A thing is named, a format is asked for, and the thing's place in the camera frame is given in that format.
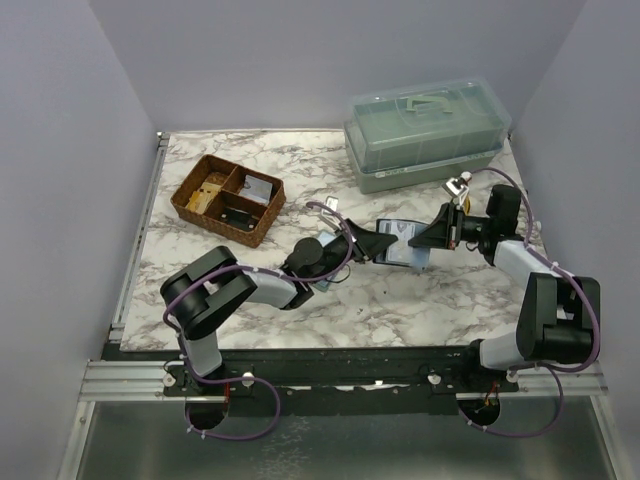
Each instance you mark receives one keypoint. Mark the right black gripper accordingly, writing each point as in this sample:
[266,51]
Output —
[445,232]

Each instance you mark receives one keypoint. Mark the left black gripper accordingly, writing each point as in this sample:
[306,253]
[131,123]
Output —
[364,245]

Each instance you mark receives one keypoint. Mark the black leather card holder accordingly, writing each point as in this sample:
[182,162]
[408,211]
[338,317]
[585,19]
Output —
[400,253]

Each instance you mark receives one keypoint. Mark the white VIP card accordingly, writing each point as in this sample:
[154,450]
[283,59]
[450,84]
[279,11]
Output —
[256,189]

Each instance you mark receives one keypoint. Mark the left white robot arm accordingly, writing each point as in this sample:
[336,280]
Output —
[203,295]

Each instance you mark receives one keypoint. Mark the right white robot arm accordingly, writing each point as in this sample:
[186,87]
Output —
[558,324]

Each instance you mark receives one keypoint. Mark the gold cards in basket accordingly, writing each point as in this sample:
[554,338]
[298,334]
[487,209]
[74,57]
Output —
[202,197]

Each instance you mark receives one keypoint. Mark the green plastic storage box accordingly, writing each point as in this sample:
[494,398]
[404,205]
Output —
[423,133]

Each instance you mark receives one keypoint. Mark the black item in basket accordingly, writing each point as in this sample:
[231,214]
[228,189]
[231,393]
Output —
[238,219]

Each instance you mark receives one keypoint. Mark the brown woven divided basket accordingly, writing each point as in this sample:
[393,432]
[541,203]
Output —
[230,176]

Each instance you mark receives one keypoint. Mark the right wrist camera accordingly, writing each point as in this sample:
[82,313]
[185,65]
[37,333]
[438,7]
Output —
[458,187]

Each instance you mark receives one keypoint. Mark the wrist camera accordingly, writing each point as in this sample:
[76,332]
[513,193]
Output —
[327,214]
[458,187]

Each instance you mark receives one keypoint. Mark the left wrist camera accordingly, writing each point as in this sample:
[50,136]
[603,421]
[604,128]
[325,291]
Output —
[327,214]

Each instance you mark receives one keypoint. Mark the black metal base rail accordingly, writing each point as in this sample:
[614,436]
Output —
[326,382]

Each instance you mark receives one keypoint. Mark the aluminium frame rail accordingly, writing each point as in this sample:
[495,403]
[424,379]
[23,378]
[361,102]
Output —
[117,325]

